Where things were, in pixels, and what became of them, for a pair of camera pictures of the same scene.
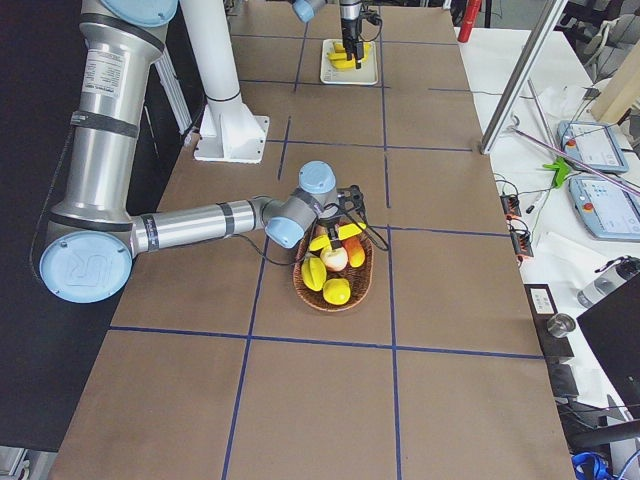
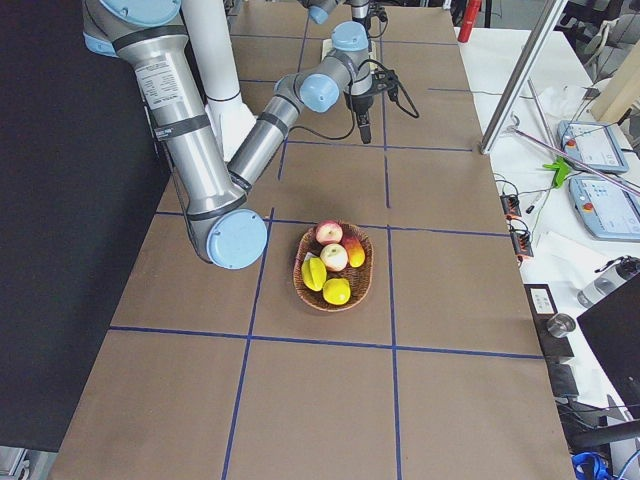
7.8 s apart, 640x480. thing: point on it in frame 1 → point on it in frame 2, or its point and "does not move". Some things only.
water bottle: [626, 268] does not move
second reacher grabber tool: [560, 167] does not move
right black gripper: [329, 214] → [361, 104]
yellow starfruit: [314, 273] does not move
